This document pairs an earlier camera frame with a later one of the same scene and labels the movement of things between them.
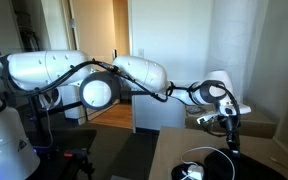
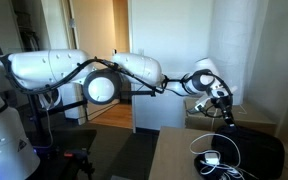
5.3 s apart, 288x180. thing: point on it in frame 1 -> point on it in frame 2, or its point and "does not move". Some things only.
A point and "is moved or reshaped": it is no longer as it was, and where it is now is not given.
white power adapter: x=195 y=172 -> x=212 y=158
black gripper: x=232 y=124 -> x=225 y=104
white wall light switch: x=141 y=52 does not move
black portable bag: x=229 y=164 is moved or reshaped
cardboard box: x=249 y=117 does not move
